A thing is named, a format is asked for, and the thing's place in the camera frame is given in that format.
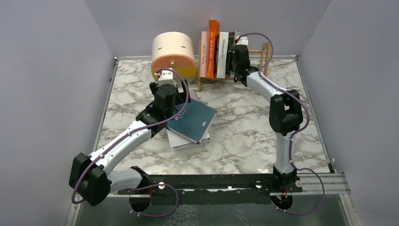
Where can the cream and orange bread box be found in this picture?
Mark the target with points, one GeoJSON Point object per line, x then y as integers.
{"type": "Point", "coordinates": [174, 50]}

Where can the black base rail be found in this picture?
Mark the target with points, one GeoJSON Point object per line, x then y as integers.
{"type": "Point", "coordinates": [211, 189]}

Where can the white cover book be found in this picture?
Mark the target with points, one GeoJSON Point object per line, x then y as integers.
{"type": "Point", "coordinates": [222, 54]}

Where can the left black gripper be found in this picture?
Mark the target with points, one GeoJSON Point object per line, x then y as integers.
{"type": "Point", "coordinates": [181, 97]}

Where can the wooden book rack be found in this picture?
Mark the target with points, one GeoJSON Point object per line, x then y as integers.
{"type": "Point", "coordinates": [250, 76]}

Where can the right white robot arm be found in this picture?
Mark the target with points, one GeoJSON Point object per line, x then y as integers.
{"type": "Point", "coordinates": [285, 115]}

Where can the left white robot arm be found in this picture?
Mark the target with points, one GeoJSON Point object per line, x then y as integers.
{"type": "Point", "coordinates": [92, 177]}

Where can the pink flower cover book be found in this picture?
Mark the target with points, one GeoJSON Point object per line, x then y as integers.
{"type": "Point", "coordinates": [203, 54]}

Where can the grey landscape cover book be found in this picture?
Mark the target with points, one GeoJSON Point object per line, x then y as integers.
{"type": "Point", "coordinates": [232, 36]}

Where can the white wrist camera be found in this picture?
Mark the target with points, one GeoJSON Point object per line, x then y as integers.
{"type": "Point", "coordinates": [242, 41]}
{"type": "Point", "coordinates": [166, 77]}

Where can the orange fashion show book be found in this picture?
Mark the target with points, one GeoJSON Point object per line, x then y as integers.
{"type": "Point", "coordinates": [213, 32]}

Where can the dark teal book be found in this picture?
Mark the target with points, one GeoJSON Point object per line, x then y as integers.
{"type": "Point", "coordinates": [193, 122]}

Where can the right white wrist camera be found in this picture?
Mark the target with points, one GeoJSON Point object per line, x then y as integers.
{"type": "Point", "coordinates": [242, 41]}

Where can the bottom stacked books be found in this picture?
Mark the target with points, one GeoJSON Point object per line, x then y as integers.
{"type": "Point", "coordinates": [177, 142]}

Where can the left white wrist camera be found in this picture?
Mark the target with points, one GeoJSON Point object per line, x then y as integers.
{"type": "Point", "coordinates": [166, 77]}

